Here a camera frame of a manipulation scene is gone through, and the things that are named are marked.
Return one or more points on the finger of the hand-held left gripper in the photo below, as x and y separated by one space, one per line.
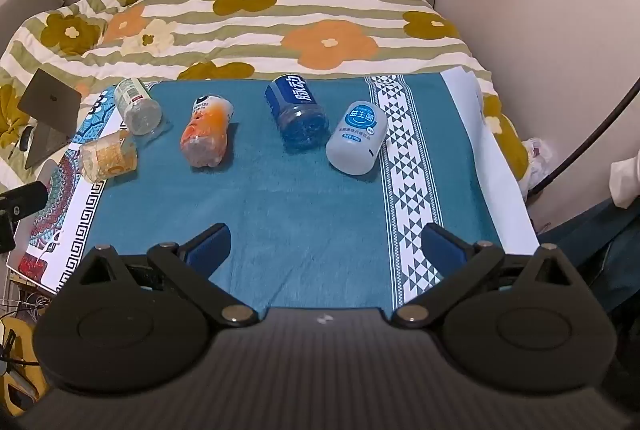
25 202

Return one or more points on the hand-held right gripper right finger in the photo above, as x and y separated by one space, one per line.
444 249

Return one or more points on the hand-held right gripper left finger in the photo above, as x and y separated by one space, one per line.
210 249

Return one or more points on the clear cup yellow label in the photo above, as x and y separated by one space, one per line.
107 158

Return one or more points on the orange cup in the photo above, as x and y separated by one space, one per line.
207 134

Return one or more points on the pale blue cup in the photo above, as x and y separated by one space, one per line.
357 137

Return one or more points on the clear cup green label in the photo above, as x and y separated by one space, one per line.
136 104

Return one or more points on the dark blue cup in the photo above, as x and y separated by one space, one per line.
296 114

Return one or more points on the printed table mat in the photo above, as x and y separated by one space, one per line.
55 220

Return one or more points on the teal towel with patterned stripe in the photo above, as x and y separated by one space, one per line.
300 210

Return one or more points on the grey laptop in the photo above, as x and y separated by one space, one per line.
50 102

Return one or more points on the white sheet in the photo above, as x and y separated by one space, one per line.
500 149

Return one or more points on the white plastic bag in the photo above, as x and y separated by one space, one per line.
537 159

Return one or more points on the yellow object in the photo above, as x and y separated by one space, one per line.
20 345

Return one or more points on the dark blue cloth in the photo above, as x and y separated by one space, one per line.
615 260

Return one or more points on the white cloth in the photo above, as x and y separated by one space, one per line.
627 182

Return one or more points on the grey panel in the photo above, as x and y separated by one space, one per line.
25 4

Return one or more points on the floral striped blanket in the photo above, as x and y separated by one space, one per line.
325 9

